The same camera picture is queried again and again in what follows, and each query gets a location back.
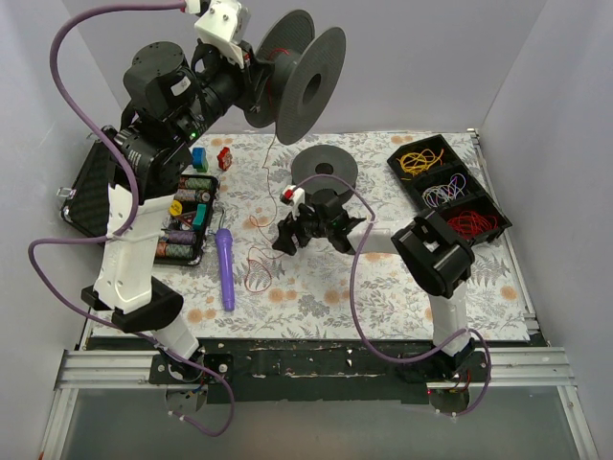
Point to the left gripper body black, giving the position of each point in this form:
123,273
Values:
252,77

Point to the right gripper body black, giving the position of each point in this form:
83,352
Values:
298,228

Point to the grey cable spool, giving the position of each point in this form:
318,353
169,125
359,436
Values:
329,160
307,69

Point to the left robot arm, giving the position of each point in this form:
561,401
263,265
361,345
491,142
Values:
173,101

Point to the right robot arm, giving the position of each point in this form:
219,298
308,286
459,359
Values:
437,258

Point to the floral patterned table mat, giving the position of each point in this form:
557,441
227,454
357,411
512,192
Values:
306,295

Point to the red toy block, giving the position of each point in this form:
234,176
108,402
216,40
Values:
225,159

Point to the purple toy microphone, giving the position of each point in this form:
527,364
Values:
224,248

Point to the blue green toy block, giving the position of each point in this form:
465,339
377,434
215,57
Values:
200,162

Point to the black poker chip case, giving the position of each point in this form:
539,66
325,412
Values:
96,191

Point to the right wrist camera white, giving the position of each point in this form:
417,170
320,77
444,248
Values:
293,196

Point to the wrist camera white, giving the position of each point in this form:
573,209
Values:
223,26
293,196

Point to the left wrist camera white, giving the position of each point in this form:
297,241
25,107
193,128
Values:
223,26

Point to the black three-compartment wire tray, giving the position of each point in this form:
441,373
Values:
436,178

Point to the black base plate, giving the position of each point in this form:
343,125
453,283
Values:
270,370

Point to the aluminium frame rail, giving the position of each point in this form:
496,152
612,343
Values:
130,369

